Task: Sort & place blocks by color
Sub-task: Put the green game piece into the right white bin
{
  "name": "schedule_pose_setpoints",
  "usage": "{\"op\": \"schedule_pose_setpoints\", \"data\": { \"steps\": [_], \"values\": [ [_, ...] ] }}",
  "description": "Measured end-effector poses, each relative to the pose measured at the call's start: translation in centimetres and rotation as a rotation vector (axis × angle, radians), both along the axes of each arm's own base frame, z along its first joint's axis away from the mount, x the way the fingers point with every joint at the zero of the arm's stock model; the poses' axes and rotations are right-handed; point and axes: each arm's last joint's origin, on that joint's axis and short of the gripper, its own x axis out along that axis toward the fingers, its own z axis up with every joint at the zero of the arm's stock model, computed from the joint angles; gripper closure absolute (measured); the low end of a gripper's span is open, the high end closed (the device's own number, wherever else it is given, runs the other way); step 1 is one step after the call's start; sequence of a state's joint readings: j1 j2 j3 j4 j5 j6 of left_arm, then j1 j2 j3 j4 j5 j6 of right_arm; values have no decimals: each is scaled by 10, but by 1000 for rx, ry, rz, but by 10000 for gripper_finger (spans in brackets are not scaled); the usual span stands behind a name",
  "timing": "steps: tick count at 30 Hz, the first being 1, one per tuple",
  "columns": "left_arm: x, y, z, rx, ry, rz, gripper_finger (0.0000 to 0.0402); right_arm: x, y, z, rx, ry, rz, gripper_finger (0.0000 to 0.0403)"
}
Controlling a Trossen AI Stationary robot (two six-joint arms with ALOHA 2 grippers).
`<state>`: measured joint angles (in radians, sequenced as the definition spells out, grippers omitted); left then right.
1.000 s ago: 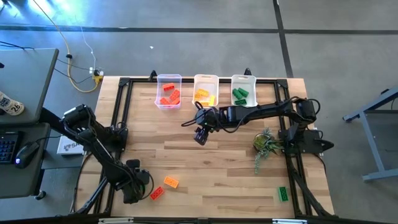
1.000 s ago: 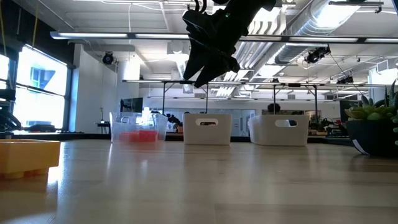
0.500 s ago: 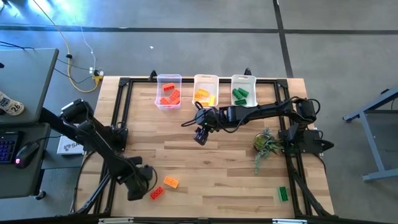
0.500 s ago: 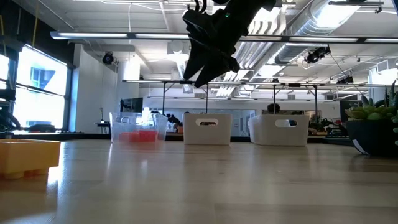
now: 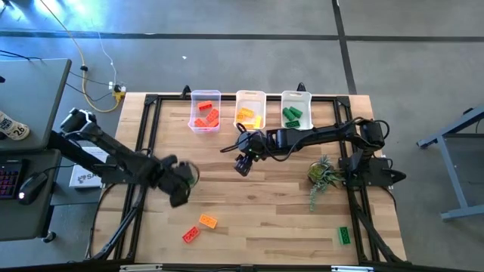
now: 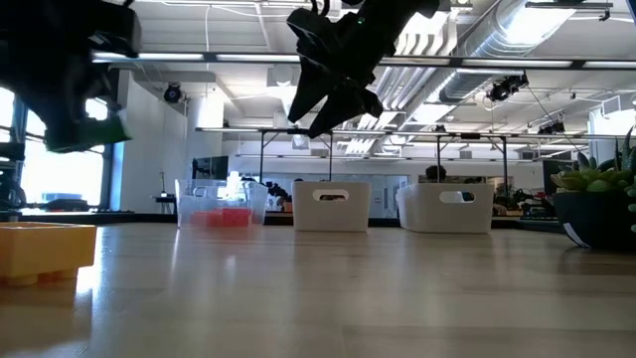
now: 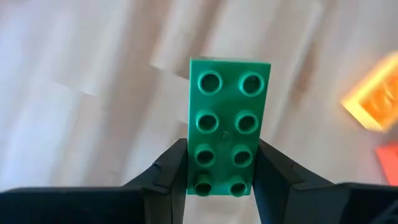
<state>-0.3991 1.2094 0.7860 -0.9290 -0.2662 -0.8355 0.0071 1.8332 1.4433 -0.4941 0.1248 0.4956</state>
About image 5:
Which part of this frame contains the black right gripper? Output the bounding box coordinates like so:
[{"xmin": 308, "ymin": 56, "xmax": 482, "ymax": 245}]
[{"xmin": 234, "ymin": 129, "xmax": 271, "ymax": 178}]

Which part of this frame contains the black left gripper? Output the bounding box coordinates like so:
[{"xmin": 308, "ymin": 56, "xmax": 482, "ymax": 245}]
[{"xmin": 158, "ymin": 154, "xmax": 192, "ymax": 209}]

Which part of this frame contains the clear plastic bin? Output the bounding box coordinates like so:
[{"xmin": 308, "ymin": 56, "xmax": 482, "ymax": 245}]
[{"xmin": 188, "ymin": 89, "xmax": 222, "ymax": 135}]

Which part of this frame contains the white plastic bin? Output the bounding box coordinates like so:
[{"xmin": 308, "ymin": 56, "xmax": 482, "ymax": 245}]
[
  {"xmin": 280, "ymin": 90, "xmax": 314, "ymax": 135},
  {"xmin": 232, "ymin": 89, "xmax": 267, "ymax": 135}
]

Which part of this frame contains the potted succulent plant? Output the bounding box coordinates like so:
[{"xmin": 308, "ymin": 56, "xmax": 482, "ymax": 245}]
[{"xmin": 306, "ymin": 155, "xmax": 343, "ymax": 212}]

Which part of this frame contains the white printed paper sign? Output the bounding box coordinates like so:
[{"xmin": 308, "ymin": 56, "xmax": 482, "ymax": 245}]
[{"xmin": 69, "ymin": 146, "xmax": 110, "ymax": 189}]

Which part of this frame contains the yellow power plug box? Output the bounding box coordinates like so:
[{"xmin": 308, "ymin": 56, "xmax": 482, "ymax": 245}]
[{"xmin": 108, "ymin": 81, "xmax": 128, "ymax": 103}]

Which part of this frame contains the black support beam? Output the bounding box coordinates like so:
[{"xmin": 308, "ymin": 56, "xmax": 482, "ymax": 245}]
[{"xmin": 47, "ymin": 130, "xmax": 110, "ymax": 175}]

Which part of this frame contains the black computer mouse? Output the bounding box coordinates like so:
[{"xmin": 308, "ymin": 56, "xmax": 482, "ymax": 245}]
[{"xmin": 17, "ymin": 172, "xmax": 49, "ymax": 206}]

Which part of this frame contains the dark grey desk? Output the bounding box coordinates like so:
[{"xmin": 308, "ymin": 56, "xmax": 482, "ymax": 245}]
[{"xmin": 0, "ymin": 149, "xmax": 64, "ymax": 243}]

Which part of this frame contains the black keyboard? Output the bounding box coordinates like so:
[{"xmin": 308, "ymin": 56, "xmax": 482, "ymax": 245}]
[{"xmin": 0, "ymin": 159, "xmax": 24, "ymax": 200}]

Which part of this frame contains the grey desk top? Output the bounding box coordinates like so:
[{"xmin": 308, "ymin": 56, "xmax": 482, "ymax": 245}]
[{"xmin": 0, "ymin": 58, "xmax": 73, "ymax": 152}]

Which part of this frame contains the white printed badge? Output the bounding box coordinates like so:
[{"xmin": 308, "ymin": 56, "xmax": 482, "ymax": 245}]
[{"xmin": 0, "ymin": 110, "xmax": 30, "ymax": 141}]

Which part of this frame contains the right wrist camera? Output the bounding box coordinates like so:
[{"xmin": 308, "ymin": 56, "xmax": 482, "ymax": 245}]
[{"xmin": 236, "ymin": 132, "xmax": 253, "ymax": 151}]

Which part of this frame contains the silver metal bracket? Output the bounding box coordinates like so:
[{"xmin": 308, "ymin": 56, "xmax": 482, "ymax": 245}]
[
  {"xmin": 331, "ymin": 265, "xmax": 374, "ymax": 272},
  {"xmin": 119, "ymin": 264, "xmax": 163, "ymax": 272}
]

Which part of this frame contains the white floor cable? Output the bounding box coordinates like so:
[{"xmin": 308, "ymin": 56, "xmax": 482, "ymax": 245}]
[{"xmin": 90, "ymin": 22, "xmax": 116, "ymax": 86}]

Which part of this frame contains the yellow floor cable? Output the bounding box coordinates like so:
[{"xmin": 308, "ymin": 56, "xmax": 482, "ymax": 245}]
[{"xmin": 39, "ymin": 0, "xmax": 123, "ymax": 113}]

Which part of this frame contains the blue-grey table frame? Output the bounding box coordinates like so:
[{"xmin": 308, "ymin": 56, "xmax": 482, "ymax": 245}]
[{"xmin": 417, "ymin": 104, "xmax": 484, "ymax": 222}]

